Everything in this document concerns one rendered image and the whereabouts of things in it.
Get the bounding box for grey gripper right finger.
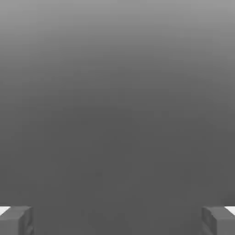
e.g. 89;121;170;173
201;206;235;235

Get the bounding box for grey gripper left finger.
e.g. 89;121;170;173
0;206;35;235

